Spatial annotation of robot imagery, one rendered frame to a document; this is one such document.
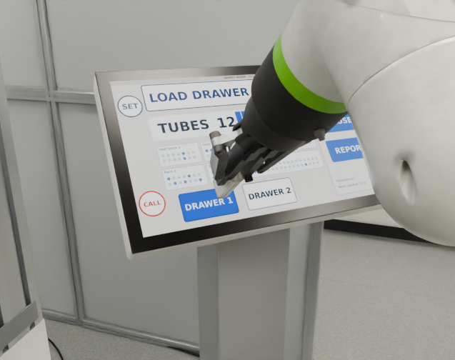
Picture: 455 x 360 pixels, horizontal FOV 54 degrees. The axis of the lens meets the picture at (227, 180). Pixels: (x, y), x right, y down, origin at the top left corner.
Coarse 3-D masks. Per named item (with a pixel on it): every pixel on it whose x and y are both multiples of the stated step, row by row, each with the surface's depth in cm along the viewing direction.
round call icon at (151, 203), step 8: (136, 192) 67; (144, 192) 68; (152, 192) 68; (160, 192) 68; (136, 200) 67; (144, 200) 67; (152, 200) 67; (160, 200) 68; (144, 208) 67; (152, 208) 67; (160, 208) 67; (144, 216) 66; (152, 216) 66
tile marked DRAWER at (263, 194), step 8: (248, 184) 74; (256, 184) 74; (264, 184) 75; (272, 184) 75; (280, 184) 76; (288, 184) 76; (248, 192) 73; (256, 192) 74; (264, 192) 74; (272, 192) 75; (280, 192) 75; (288, 192) 76; (248, 200) 73; (256, 200) 73; (264, 200) 74; (272, 200) 74; (280, 200) 75; (288, 200) 75; (296, 200) 76; (248, 208) 72; (256, 208) 73; (264, 208) 73
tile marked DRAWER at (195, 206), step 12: (192, 192) 70; (204, 192) 71; (180, 204) 69; (192, 204) 69; (204, 204) 70; (216, 204) 71; (228, 204) 71; (192, 216) 69; (204, 216) 69; (216, 216) 70
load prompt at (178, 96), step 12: (156, 84) 76; (168, 84) 76; (180, 84) 77; (192, 84) 78; (204, 84) 79; (216, 84) 80; (228, 84) 80; (240, 84) 81; (144, 96) 74; (156, 96) 75; (168, 96) 75; (180, 96) 76; (192, 96) 77; (204, 96) 78; (216, 96) 78; (228, 96) 79; (240, 96) 80; (156, 108) 74; (168, 108) 74; (180, 108) 75; (192, 108) 76
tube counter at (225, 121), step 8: (216, 112) 77; (224, 112) 78; (232, 112) 78; (240, 112) 79; (216, 120) 77; (224, 120) 77; (232, 120) 78; (240, 120) 78; (224, 128) 77; (232, 128) 77
